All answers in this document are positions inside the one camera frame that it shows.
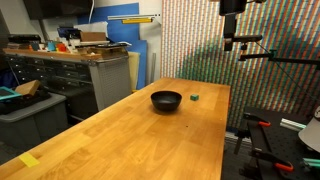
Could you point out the grey drawer cabinet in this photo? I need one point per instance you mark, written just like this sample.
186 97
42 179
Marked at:
89 86

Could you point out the yellow spirit level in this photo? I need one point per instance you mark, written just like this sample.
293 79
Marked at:
137 20

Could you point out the teal tray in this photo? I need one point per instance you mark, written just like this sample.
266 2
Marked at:
6 93

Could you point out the blue foam board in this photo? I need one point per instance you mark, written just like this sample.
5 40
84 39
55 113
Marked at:
117 31

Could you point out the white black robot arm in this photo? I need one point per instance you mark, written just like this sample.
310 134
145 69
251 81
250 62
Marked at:
229 9

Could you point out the silver aluminium extrusion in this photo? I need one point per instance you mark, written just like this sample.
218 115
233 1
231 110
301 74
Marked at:
291 125

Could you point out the grey storage bin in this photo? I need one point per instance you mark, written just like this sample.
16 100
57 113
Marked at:
29 127

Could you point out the wooden workbench shelf top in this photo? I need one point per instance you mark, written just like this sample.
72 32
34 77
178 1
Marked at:
52 55

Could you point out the black wall monitor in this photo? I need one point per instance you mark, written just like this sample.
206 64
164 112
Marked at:
45 9

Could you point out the orange-handled bar clamp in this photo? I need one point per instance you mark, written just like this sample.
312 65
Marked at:
260 121
276 161

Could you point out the black optical breadboard table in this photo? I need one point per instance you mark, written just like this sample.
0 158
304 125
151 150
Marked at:
279 141

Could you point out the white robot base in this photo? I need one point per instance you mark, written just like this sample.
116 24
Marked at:
310 135

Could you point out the black camera on boom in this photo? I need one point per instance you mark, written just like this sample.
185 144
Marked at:
247 38

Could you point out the lower orange-handled bar clamp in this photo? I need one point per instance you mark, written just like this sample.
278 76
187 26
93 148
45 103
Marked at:
276 161

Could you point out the small green cube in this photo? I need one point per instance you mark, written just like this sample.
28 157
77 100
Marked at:
194 97

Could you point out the brown wooden block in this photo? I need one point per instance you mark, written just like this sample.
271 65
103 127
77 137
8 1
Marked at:
28 88

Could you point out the cardboard box on shelf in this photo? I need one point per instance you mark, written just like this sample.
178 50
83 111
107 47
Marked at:
92 36

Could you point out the upper orange-handled bar clamp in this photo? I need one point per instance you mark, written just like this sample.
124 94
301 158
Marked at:
260 121

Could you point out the black bowl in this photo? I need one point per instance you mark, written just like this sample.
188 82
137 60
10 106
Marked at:
166 100

